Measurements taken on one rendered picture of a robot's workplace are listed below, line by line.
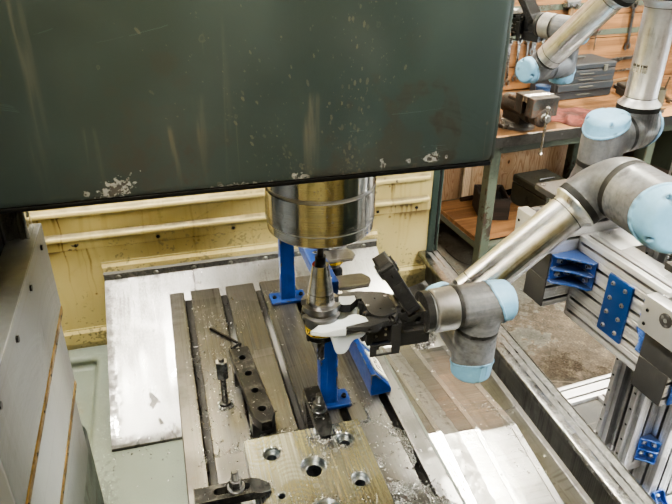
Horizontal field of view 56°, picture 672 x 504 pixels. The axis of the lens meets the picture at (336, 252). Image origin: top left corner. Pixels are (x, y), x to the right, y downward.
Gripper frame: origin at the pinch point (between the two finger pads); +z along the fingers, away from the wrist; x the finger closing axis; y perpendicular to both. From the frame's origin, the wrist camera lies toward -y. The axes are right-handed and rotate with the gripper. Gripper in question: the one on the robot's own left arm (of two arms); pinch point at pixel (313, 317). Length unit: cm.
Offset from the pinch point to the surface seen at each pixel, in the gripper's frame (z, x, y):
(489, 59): -18.5, -12.6, -42.3
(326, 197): 0.2, -8.0, -24.4
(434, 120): -12.1, -12.6, -35.3
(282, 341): -4, 49, 41
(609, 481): -64, -5, 50
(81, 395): 53, 80, 73
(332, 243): -0.8, -7.9, -17.4
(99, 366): 47, 88, 69
